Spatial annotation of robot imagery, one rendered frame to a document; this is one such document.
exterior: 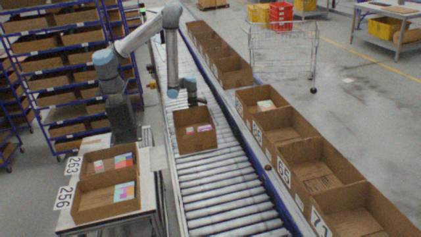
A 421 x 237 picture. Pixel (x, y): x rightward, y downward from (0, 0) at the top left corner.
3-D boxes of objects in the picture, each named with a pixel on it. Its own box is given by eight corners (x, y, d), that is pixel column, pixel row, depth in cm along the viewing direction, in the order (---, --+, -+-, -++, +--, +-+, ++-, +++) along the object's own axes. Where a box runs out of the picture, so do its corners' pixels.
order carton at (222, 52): (206, 63, 342) (204, 49, 333) (231, 59, 346) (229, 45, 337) (214, 76, 308) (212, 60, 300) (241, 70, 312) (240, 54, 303)
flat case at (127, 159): (115, 174, 202) (114, 172, 201) (114, 158, 218) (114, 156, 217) (135, 168, 204) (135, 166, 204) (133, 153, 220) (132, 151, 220)
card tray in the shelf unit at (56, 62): (23, 72, 303) (19, 63, 299) (32, 63, 330) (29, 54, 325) (63, 66, 308) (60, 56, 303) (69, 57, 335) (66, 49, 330)
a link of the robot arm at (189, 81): (184, 74, 241) (197, 73, 239) (186, 88, 247) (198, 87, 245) (182, 78, 233) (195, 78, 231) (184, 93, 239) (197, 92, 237)
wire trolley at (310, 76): (313, 79, 482) (317, 13, 432) (316, 94, 435) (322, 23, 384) (247, 79, 507) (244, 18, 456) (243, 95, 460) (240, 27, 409)
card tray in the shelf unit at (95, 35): (64, 46, 299) (60, 36, 295) (70, 38, 326) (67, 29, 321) (104, 39, 304) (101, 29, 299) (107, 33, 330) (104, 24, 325)
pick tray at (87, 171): (87, 164, 221) (83, 153, 216) (139, 152, 226) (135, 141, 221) (83, 189, 196) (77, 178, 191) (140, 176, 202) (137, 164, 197)
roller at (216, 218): (185, 226, 167) (183, 220, 165) (272, 205, 174) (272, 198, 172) (186, 233, 163) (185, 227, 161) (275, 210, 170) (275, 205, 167)
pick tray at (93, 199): (81, 192, 194) (76, 181, 189) (140, 179, 199) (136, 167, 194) (75, 226, 169) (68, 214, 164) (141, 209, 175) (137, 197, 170)
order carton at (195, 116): (175, 128, 251) (172, 110, 243) (209, 122, 254) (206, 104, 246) (179, 155, 217) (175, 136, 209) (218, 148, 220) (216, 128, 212)
